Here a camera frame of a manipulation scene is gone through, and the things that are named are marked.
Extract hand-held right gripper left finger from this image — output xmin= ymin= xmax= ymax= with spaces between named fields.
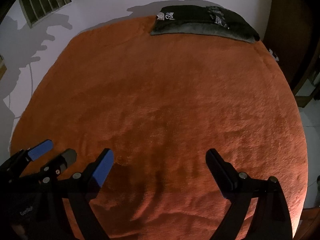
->
xmin=35 ymin=148 xmax=115 ymax=240

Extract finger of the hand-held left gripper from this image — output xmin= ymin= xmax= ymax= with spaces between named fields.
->
xmin=0 ymin=139 xmax=54 ymax=178
xmin=39 ymin=149 xmax=77 ymax=178

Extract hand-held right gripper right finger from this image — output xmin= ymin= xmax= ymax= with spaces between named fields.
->
xmin=205 ymin=149 xmax=293 ymax=240

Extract orange fleece blanket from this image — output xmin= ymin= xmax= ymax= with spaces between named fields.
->
xmin=9 ymin=15 xmax=308 ymax=240

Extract white bed sheet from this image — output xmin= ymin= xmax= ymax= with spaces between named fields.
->
xmin=268 ymin=48 xmax=280 ymax=62

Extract window with grille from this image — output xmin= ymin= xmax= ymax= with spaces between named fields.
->
xmin=18 ymin=0 xmax=73 ymax=29

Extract dark wooden door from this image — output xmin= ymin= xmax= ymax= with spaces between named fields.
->
xmin=260 ymin=0 xmax=320 ymax=108

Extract white wall cable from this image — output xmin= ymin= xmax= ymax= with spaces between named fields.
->
xmin=6 ymin=59 xmax=35 ymax=120

